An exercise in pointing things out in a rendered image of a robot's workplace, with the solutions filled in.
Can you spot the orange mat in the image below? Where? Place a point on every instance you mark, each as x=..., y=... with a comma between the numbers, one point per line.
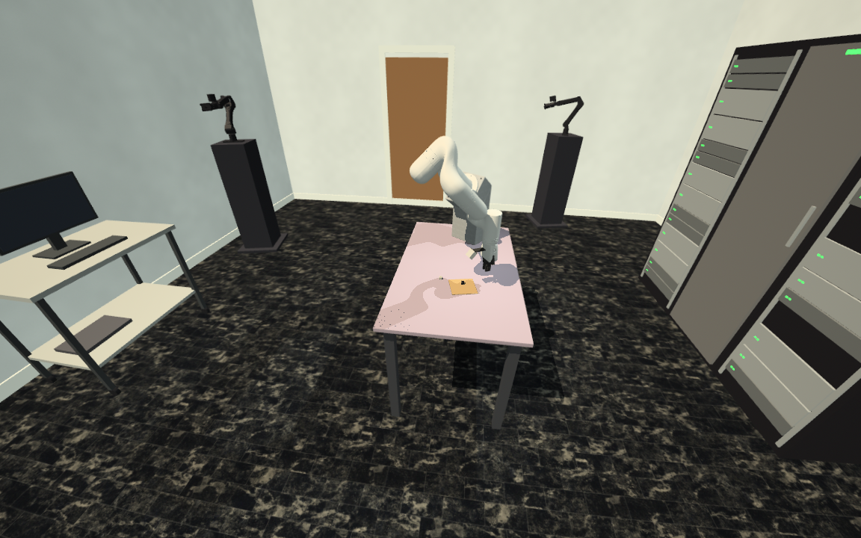
x=467, y=288

